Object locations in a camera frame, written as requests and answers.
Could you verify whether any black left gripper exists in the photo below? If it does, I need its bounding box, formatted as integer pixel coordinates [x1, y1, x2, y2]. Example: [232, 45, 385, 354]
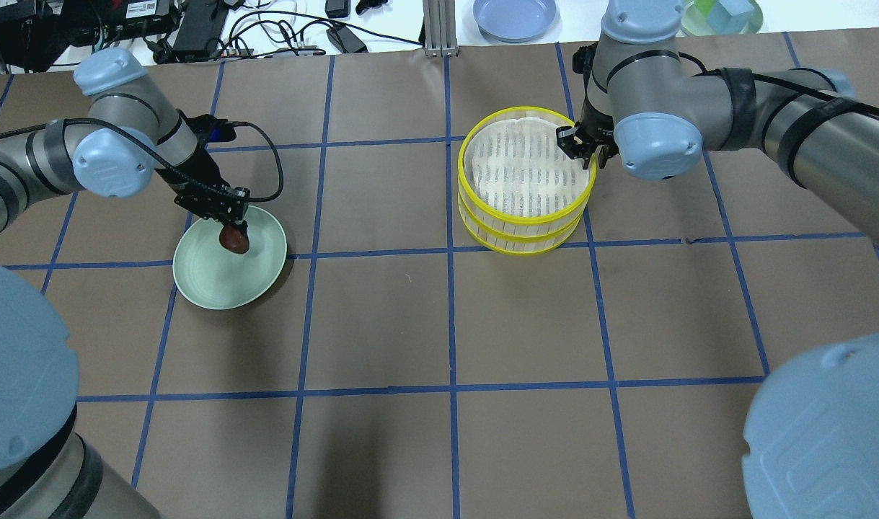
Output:
[156, 146, 249, 236]

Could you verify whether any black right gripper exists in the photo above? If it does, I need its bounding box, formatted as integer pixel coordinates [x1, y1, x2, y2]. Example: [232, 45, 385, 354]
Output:
[557, 101, 619, 170]

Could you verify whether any brown steamed bun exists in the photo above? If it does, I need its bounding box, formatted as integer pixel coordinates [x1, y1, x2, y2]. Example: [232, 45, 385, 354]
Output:
[218, 223, 250, 255]

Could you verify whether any yellow steamer basket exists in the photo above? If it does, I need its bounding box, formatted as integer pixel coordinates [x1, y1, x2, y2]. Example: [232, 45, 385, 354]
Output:
[456, 106, 598, 226]
[458, 196, 582, 257]

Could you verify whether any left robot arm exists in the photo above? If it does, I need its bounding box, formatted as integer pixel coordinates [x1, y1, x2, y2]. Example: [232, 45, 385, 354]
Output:
[0, 48, 250, 518]

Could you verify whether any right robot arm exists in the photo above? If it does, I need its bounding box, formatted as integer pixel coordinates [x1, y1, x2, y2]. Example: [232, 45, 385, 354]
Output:
[557, 1, 879, 518]

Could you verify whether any pale green plate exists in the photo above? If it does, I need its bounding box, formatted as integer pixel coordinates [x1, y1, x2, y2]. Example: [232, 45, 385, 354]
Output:
[172, 206, 288, 310]

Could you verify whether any blue plate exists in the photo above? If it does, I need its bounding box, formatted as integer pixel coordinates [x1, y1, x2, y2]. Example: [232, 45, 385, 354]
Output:
[472, 1, 558, 43]

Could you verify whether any clear green bowl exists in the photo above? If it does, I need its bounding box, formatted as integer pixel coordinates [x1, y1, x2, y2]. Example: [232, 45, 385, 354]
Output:
[681, 1, 764, 36]

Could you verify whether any green sponge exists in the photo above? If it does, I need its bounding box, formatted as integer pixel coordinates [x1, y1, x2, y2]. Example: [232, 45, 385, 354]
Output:
[694, 0, 717, 21]

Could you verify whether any blue sponge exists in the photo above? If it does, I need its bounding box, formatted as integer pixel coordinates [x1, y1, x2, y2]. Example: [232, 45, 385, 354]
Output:
[708, 1, 755, 25]

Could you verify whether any black laptop charger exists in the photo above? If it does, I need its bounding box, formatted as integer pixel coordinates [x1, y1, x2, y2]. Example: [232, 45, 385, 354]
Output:
[172, 1, 228, 63]

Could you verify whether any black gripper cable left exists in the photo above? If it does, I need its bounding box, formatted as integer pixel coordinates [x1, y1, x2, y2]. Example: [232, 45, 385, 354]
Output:
[64, 119, 286, 204]

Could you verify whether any aluminium frame post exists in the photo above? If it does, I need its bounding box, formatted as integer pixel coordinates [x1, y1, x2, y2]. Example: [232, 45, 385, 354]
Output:
[423, 0, 459, 57]

